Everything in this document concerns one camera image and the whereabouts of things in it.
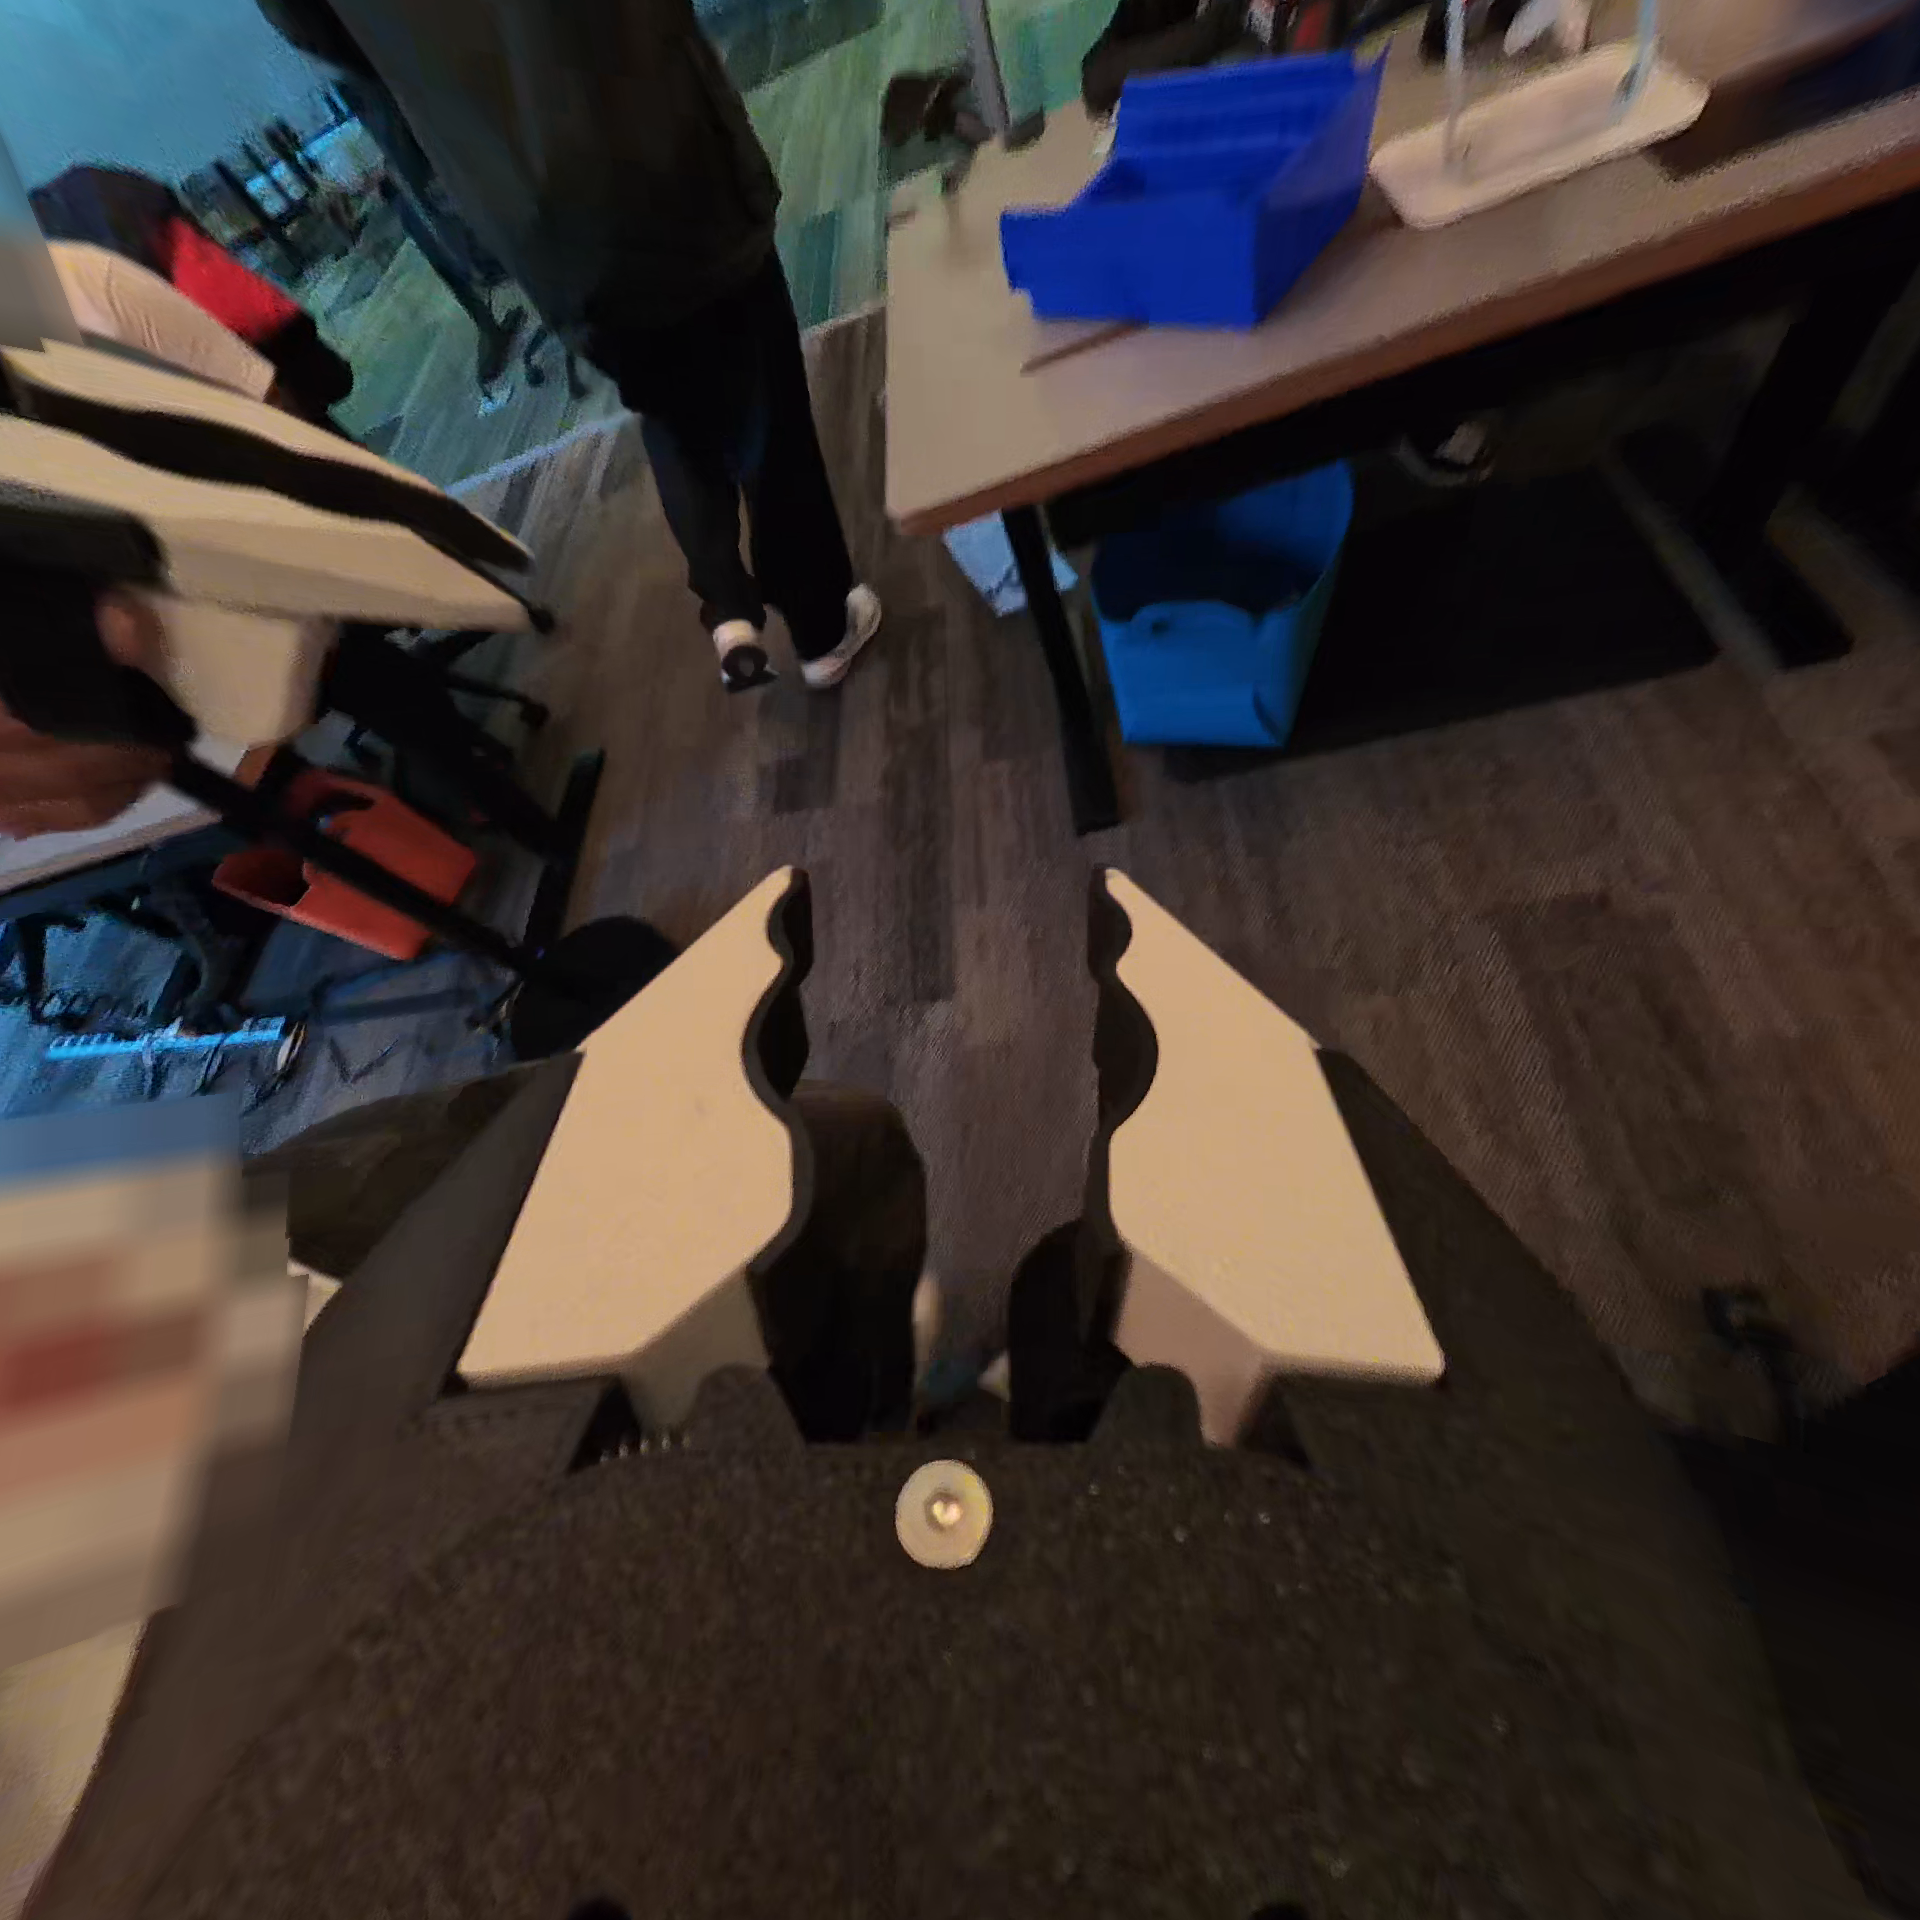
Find black floor mat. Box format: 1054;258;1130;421
1162;435;1853;784

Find grey desk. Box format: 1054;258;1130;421
883;0;1920;840

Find blue plastic bin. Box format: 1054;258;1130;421
997;45;1392;331

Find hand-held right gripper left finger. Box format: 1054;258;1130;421
457;867;816;1432

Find red felt bag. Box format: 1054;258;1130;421
210;766;484;964

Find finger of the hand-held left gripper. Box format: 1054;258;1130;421
0;416;553;633
0;338;531;554

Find person's left hand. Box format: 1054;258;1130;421
0;709;193;846

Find white stand base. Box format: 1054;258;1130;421
1368;0;1713;232

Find blue felt bag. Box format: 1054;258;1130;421
1088;462;1356;753

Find black office chair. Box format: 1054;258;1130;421
322;621;609;962

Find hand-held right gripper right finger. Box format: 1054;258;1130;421
1084;867;1445;1450

